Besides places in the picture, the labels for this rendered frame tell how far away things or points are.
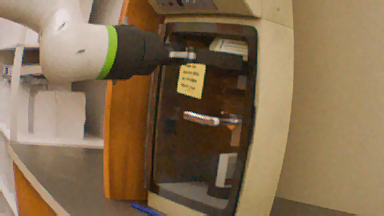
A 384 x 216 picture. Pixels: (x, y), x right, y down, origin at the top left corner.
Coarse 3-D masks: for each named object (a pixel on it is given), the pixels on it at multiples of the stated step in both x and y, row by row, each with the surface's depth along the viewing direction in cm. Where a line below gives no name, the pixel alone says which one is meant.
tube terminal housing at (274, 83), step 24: (264, 0) 91; (288, 0) 96; (264, 24) 91; (288, 24) 96; (264, 48) 91; (288, 48) 97; (264, 72) 92; (288, 72) 97; (264, 96) 93; (288, 96) 98; (264, 120) 94; (288, 120) 99; (264, 144) 95; (264, 168) 96; (240, 192) 94; (264, 192) 98
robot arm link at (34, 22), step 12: (0, 0) 60; (12, 0) 62; (24, 0) 65; (36, 0) 67; (48, 0) 69; (60, 0) 72; (72, 0) 73; (0, 12) 62; (12, 12) 64; (24, 12) 66; (36, 12) 68; (48, 12) 70; (24, 24) 70; (36, 24) 71
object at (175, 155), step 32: (192, 32) 105; (224, 32) 97; (256, 32) 91; (256, 64) 91; (160, 96) 113; (224, 96) 97; (160, 128) 113; (192, 128) 104; (224, 128) 97; (160, 160) 113; (192, 160) 104; (224, 160) 97; (160, 192) 113; (192, 192) 104; (224, 192) 96
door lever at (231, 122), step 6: (186, 114) 98; (192, 114) 97; (198, 114) 96; (204, 114) 96; (192, 120) 97; (198, 120) 95; (204, 120) 94; (210, 120) 92; (216, 120) 92; (222, 120) 93; (228, 120) 94; (234, 120) 95; (216, 126) 92; (228, 126) 96; (234, 126) 95
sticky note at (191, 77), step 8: (192, 64) 105; (200, 64) 103; (184, 72) 107; (192, 72) 105; (200, 72) 103; (184, 80) 107; (192, 80) 105; (200, 80) 103; (184, 88) 107; (192, 88) 105; (200, 88) 103; (192, 96) 105; (200, 96) 103
